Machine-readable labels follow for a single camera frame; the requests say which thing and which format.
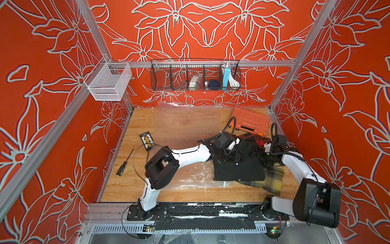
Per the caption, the white coiled cable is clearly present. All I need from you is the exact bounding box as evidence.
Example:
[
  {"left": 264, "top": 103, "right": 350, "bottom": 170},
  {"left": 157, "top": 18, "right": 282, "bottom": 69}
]
[{"left": 228, "top": 71, "right": 241, "bottom": 89}]

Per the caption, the black wire wall basket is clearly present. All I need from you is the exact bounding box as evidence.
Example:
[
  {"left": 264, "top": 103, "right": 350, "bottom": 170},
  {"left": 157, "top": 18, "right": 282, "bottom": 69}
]
[{"left": 150, "top": 59, "right": 242, "bottom": 92}]

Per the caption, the grey packet in basket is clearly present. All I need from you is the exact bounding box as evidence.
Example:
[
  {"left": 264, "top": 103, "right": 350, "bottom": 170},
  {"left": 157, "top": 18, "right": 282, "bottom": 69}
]
[{"left": 188, "top": 74, "right": 203, "bottom": 91}]

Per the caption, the white wire wall basket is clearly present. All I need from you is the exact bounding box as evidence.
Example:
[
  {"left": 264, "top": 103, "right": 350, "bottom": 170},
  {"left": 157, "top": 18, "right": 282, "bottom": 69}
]
[{"left": 85, "top": 63, "right": 133, "bottom": 101}]

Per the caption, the yellow green plaid shirt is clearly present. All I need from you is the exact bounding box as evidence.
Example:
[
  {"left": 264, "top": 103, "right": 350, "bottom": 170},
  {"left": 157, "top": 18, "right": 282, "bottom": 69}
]
[{"left": 239, "top": 166, "right": 284, "bottom": 196}]

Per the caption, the dark blue round object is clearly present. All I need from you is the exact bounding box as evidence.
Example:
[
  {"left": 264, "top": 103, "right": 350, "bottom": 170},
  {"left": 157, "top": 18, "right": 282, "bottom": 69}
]
[{"left": 208, "top": 79, "right": 220, "bottom": 91}]

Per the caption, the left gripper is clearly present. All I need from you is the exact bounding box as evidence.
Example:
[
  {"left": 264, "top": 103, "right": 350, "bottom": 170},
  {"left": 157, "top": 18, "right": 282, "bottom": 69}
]
[{"left": 219, "top": 149, "right": 247, "bottom": 164}]

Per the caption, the light blue box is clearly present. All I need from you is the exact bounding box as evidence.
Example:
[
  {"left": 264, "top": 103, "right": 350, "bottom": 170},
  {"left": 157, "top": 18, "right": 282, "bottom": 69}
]
[{"left": 222, "top": 65, "right": 231, "bottom": 90}]

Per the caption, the red black plaid shirt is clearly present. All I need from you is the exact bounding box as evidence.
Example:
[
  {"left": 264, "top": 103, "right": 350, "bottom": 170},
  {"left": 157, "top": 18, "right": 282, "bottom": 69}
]
[{"left": 238, "top": 133, "right": 272, "bottom": 147}]

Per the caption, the small picture card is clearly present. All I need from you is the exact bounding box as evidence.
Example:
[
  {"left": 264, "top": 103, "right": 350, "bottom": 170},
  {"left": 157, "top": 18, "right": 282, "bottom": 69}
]
[{"left": 140, "top": 132, "right": 156, "bottom": 151}]

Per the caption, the clear plastic vacuum bag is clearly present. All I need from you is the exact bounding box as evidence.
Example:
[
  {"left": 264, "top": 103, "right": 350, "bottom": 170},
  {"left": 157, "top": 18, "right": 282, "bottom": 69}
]
[{"left": 152, "top": 105, "right": 244, "bottom": 191}]

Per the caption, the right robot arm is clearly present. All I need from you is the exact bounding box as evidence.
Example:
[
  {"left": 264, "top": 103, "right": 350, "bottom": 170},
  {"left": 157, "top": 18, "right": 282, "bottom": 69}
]
[{"left": 260, "top": 123, "right": 342, "bottom": 228}]

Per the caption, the orange plastic tool case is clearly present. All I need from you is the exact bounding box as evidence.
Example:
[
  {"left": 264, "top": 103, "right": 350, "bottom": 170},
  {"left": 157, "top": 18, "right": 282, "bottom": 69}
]
[{"left": 232, "top": 108, "right": 270, "bottom": 137}]

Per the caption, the black handled screwdriver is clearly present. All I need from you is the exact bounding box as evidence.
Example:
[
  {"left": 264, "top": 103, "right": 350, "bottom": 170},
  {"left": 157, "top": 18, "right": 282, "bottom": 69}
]
[{"left": 116, "top": 149, "right": 134, "bottom": 176}]

